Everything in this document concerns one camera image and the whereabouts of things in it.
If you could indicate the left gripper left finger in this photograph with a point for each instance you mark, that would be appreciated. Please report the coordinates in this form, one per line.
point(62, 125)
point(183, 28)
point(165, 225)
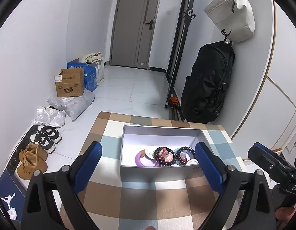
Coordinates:
point(40, 210)

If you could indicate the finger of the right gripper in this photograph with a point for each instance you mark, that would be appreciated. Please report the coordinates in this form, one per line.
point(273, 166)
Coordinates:
point(270, 162)
point(267, 150)

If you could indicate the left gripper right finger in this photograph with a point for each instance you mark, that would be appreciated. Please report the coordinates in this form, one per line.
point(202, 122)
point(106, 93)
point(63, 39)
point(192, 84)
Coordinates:
point(256, 210)

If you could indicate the black bead bracelet red badge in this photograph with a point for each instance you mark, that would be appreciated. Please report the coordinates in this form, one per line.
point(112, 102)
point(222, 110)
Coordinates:
point(165, 156)

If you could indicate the person's right hand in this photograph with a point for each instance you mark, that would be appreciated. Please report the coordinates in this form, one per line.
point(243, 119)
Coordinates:
point(285, 213)

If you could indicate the blue jordan shoe box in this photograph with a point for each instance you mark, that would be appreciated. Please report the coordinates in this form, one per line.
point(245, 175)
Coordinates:
point(12, 194)

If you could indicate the tan boot front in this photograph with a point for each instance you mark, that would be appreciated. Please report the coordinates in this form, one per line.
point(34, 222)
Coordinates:
point(29, 166)

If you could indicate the tan boot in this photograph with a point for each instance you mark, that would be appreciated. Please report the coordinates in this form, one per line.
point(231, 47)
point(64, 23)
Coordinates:
point(29, 166)
point(33, 156)

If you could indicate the tan boot rear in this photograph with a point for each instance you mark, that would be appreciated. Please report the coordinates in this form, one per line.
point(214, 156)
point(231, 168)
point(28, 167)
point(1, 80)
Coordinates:
point(33, 156)

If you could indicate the black white sneaker front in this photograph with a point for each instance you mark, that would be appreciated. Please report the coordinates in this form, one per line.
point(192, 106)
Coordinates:
point(44, 141)

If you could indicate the black white sneaker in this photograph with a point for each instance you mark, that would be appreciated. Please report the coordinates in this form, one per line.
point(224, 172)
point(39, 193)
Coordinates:
point(51, 132)
point(44, 141)

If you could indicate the checkered table mat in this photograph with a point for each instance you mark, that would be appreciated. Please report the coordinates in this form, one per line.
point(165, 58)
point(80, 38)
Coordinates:
point(114, 204)

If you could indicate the black white sneaker rear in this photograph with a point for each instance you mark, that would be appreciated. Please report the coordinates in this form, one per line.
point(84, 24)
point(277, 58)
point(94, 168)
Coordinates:
point(51, 132)

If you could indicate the black backpack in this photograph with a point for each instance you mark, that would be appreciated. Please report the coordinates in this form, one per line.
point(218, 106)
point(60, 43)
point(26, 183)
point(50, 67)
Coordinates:
point(205, 89)

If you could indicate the white plastic parcel bag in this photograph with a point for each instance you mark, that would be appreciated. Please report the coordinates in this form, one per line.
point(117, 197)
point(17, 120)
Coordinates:
point(47, 116)

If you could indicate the orange black tool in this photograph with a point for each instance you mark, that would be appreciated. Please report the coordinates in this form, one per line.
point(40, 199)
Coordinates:
point(174, 102)

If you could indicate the grey plastic parcel bag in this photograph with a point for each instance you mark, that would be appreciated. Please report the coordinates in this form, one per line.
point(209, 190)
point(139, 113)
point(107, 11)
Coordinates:
point(73, 106)

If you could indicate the purple bangle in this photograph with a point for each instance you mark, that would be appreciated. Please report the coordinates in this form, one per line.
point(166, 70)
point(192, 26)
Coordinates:
point(142, 160)

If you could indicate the grey cardboard phone box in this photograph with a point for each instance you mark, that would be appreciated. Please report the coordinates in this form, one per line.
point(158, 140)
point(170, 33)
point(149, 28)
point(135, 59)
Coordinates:
point(180, 140)

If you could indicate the brown cardboard box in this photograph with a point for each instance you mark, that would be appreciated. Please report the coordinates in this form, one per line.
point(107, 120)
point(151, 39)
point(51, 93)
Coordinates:
point(70, 82)

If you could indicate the blue cardboard box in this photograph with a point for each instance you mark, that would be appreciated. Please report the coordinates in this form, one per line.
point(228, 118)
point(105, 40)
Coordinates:
point(90, 74)

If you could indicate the white tote bag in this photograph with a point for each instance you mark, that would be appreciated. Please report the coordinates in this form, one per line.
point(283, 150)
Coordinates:
point(233, 18)

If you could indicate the black metal stand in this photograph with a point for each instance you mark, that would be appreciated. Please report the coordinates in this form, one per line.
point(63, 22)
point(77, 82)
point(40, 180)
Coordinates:
point(186, 15)

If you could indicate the beige bag of clothes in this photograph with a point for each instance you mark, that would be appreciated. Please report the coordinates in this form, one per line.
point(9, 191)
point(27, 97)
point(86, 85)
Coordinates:
point(96, 60)

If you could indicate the grey door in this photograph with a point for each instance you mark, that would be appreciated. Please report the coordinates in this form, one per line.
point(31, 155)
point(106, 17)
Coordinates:
point(132, 33)

